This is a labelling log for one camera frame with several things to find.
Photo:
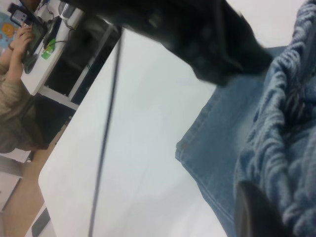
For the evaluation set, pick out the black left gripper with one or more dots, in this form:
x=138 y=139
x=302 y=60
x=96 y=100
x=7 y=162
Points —
x=177 y=22

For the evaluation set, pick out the black white small device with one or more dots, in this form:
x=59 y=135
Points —
x=18 y=16

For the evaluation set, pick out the green small object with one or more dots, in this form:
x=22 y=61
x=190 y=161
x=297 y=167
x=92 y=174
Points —
x=48 y=50

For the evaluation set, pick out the colourful cartoon poster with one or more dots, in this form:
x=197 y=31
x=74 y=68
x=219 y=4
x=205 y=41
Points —
x=7 y=29

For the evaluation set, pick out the bystander forearm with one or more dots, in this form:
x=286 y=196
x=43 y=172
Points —
x=11 y=59

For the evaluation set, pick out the bystander bare hand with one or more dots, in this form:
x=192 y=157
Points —
x=23 y=39

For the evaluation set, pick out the black tablet screen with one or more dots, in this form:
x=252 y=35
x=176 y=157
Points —
x=35 y=42

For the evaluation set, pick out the bystander beige sweater torso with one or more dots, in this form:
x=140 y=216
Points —
x=14 y=111

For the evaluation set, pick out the blue denim shorts basketball print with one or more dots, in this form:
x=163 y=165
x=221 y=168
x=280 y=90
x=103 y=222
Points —
x=222 y=135

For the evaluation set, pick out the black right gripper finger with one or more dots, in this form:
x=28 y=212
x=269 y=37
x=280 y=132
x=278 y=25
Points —
x=254 y=217

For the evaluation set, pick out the white office desk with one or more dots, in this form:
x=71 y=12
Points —
x=47 y=74

